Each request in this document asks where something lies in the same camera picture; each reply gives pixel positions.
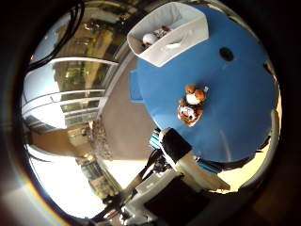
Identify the orange striped tiger plush toy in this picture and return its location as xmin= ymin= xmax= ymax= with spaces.
xmin=176 ymin=84 xmax=210 ymax=128

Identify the white plastic container bin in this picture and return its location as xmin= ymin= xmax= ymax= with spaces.
xmin=126 ymin=2 xmax=210 ymax=68

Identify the black looped cable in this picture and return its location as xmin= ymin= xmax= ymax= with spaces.
xmin=26 ymin=0 xmax=87 ymax=72

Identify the black hand wiring cable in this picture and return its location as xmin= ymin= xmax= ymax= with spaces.
xmin=90 ymin=149 xmax=167 ymax=222

